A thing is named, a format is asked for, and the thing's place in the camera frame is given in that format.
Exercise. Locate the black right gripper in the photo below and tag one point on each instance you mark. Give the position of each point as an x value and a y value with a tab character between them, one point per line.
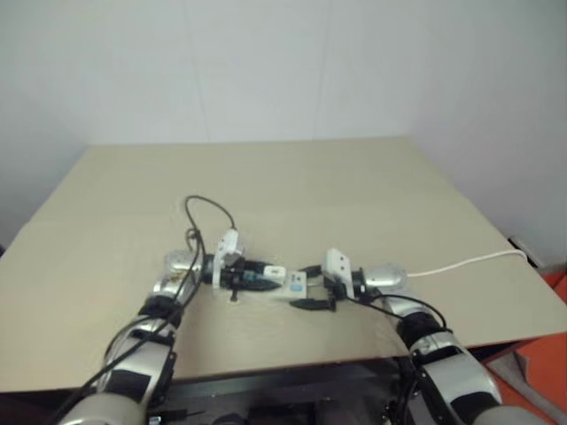
336	293

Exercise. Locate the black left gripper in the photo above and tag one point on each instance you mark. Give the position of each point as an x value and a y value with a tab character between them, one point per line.
231	276

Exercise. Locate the white power strip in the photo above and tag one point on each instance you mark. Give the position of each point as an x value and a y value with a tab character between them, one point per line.
297	283

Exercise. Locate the white charger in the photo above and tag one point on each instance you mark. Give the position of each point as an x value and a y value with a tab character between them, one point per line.
275	273

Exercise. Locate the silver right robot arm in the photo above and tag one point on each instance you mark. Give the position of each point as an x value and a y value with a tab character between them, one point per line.
458	369

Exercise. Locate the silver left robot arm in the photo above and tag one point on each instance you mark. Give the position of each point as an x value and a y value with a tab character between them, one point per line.
133	374

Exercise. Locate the orange bin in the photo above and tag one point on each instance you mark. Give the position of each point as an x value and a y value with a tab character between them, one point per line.
559	283

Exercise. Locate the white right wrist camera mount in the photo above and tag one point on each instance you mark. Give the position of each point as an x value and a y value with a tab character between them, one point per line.
337	262

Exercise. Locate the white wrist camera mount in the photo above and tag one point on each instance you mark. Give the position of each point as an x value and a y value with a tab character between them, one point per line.
337	262
230	242

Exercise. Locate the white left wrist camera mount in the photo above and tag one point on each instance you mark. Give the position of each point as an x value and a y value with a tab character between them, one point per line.
230	242

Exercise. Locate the black table frame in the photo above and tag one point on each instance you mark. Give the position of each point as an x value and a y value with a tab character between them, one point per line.
274	380

